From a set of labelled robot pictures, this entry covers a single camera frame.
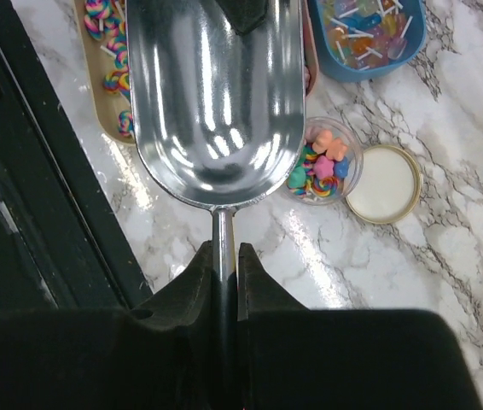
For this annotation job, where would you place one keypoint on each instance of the blue tray clear lollipops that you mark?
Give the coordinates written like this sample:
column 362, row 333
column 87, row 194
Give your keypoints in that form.
column 362, row 40

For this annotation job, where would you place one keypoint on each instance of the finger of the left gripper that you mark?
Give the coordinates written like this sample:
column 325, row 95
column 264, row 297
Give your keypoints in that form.
column 244, row 15

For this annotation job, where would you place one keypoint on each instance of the clear glass jar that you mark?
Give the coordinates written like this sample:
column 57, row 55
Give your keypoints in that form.
column 329, row 166

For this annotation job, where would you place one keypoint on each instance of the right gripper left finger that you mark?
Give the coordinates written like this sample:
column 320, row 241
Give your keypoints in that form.
column 150, row 357

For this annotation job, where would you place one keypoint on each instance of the beige tray rainbow lollipops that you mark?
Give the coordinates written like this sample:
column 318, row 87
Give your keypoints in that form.
column 102, row 30

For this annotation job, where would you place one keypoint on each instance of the silver metal scoop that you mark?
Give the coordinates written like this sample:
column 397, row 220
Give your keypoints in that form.
column 219, row 112

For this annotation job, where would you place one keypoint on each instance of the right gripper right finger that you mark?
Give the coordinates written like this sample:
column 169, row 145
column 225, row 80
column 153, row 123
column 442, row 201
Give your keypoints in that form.
column 293, row 357

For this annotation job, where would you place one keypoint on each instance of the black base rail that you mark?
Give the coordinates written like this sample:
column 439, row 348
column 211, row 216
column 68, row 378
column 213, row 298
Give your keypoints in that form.
column 60, row 244

